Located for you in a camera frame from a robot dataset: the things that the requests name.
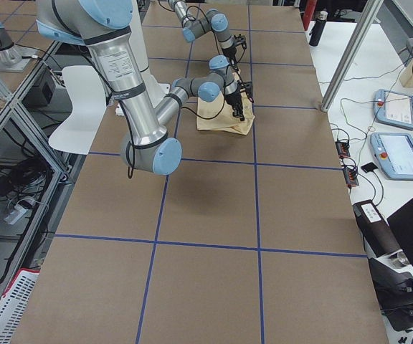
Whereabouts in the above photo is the aluminium frame post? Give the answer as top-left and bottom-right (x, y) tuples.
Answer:
(321, 0), (384, 113)

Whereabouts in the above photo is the white perforated basket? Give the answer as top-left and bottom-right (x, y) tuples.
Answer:
(0, 268), (39, 344)

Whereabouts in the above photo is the far blue teach pendant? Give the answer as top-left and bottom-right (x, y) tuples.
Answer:
(374, 89), (413, 130)

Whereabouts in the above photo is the yellow long-sleeve printed shirt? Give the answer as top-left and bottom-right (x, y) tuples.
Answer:
(196, 66), (257, 136)

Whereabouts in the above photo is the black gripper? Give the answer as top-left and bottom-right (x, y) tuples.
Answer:
(225, 91), (245, 121)
(224, 46), (238, 70)

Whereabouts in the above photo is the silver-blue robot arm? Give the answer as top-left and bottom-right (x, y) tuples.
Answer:
(168, 0), (247, 72)
(37, 1), (252, 175)

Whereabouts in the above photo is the red cylinder bottle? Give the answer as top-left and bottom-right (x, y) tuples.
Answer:
(302, 0), (318, 31)

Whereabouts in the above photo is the black water bottle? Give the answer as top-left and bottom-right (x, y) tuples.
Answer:
(309, 11), (328, 47)

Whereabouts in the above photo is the near blue teach pendant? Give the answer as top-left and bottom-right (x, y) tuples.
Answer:
(370, 133), (413, 181)

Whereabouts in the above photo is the black labelled box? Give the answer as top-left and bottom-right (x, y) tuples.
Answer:
(352, 200), (402, 257)

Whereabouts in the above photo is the blue teach pendant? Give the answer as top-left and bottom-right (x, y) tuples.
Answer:
(370, 133), (413, 181)
(374, 89), (413, 130)

